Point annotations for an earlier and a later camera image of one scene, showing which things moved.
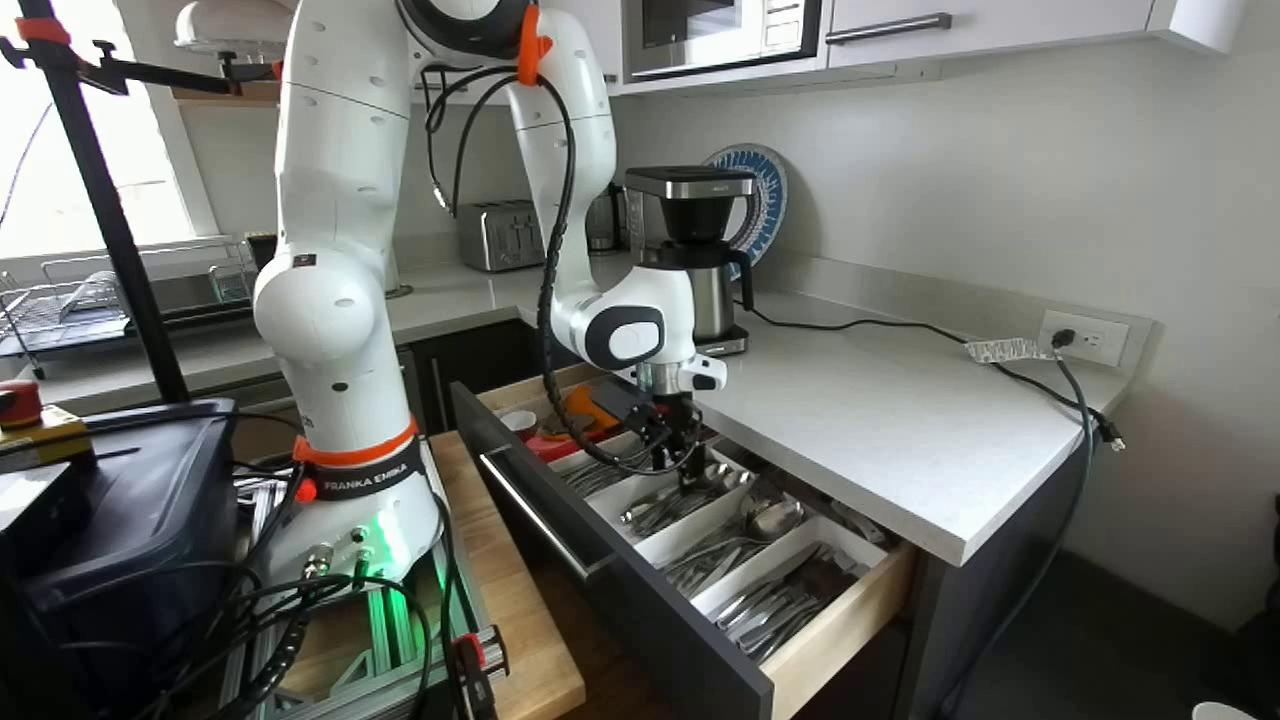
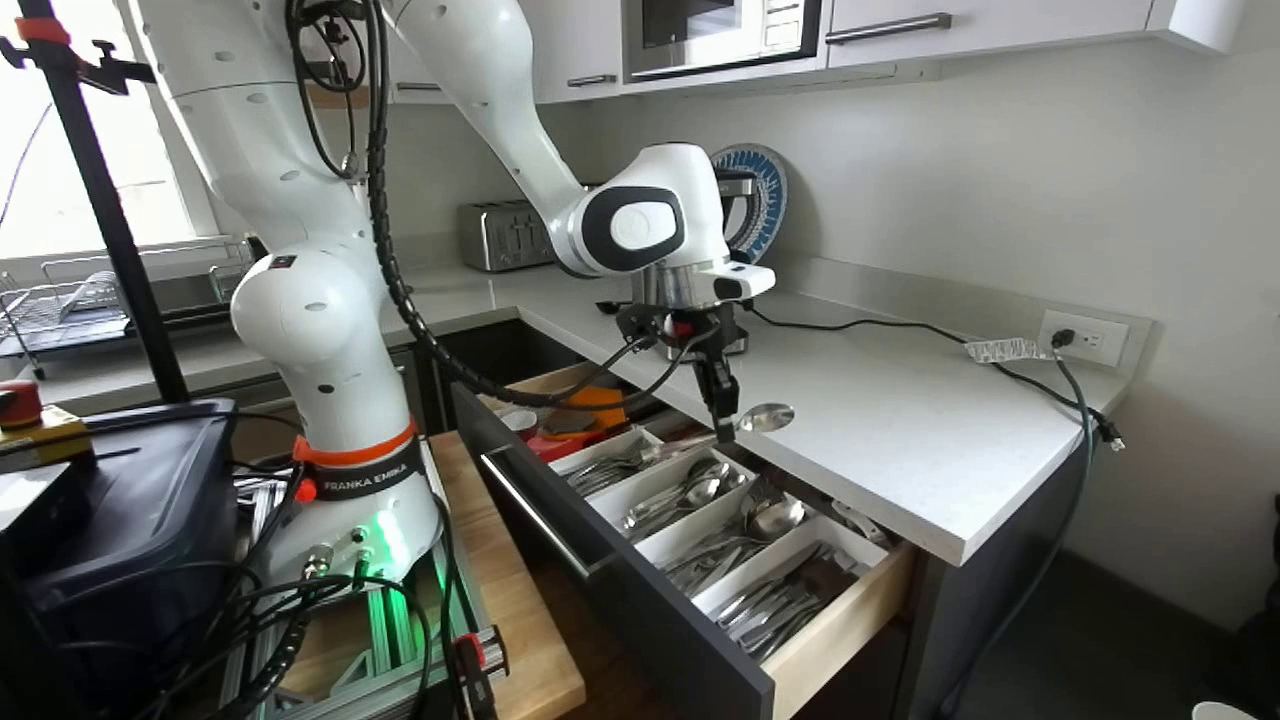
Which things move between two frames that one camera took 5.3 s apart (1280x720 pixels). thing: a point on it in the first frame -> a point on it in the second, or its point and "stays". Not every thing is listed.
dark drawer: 725,559 stays
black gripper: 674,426 -> 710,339
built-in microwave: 680,43 stays
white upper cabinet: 910,29 stays
